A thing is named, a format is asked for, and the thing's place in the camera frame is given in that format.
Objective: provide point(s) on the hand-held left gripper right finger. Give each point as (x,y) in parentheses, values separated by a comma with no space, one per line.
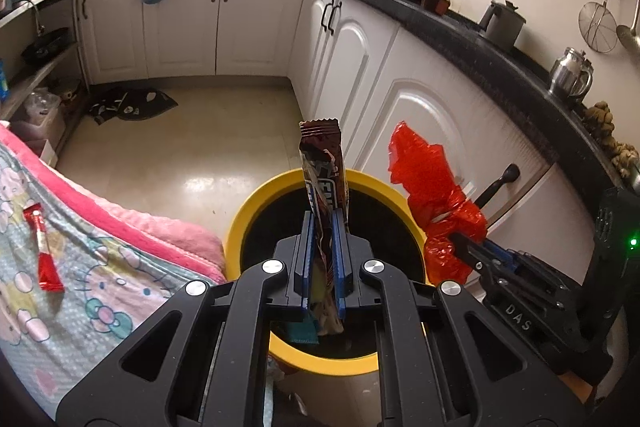
(339,257)

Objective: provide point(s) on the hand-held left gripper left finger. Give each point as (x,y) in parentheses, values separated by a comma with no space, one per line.
(306,252)

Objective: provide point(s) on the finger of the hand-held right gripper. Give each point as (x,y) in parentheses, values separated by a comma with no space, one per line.
(500,254)
(515,314)

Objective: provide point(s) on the yellow round bin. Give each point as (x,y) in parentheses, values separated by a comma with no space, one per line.
(260,202)

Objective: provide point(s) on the brown snack wrapper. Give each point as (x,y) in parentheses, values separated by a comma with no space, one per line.
(322,157)

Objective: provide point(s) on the red plastic bag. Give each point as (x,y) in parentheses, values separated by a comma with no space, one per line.
(425,177)

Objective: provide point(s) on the ginger root pile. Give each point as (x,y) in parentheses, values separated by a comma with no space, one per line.
(607,127)

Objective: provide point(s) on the steel teapot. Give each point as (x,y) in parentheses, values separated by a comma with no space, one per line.
(567,74)

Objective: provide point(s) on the black kitchen countertop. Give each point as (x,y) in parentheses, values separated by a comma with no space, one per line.
(500,62)

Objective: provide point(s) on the cartoon printed blanket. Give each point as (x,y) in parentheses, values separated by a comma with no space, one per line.
(100,307)

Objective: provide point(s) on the dark cloth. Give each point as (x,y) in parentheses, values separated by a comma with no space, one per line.
(135,104)

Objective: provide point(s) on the grey kettle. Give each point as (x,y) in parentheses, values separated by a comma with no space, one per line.
(502,27)

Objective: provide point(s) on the white kitchen cabinets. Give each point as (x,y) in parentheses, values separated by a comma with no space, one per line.
(250,27)

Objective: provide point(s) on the metal ladle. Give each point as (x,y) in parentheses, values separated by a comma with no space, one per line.
(631,39)

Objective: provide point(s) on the slim red snack packet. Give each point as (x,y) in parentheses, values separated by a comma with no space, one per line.
(45,257)

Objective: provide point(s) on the clear plastic container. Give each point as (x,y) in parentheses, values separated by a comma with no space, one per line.
(40,117)

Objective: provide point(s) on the side shelf unit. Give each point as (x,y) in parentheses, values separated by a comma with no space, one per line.
(30,72)

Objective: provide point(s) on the black frying pan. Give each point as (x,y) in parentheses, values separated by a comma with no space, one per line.
(45,44)

